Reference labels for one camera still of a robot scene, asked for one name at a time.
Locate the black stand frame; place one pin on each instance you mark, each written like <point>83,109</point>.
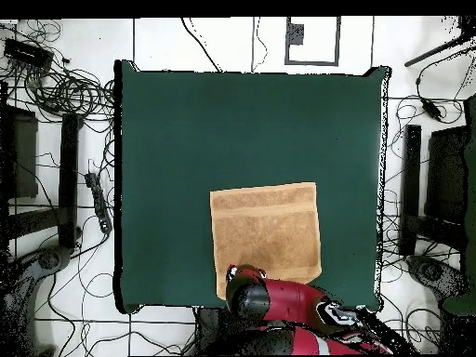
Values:
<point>68,178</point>
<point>411,178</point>

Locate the dark stand base leg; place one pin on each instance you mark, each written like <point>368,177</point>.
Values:
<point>48,260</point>
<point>431,271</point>

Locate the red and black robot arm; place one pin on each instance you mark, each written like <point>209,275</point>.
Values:
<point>293,301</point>

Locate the tan terry towel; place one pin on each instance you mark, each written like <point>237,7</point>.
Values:
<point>267,230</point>

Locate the dark green table cloth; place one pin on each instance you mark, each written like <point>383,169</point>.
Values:
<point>186,130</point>

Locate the black rod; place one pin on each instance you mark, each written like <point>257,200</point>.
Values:
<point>435,50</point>

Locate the black box device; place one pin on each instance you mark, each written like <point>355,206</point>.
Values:
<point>28,54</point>

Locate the black power strip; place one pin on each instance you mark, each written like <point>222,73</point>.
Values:
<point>99,202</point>

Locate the black power adapter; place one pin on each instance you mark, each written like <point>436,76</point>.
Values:
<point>432,110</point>

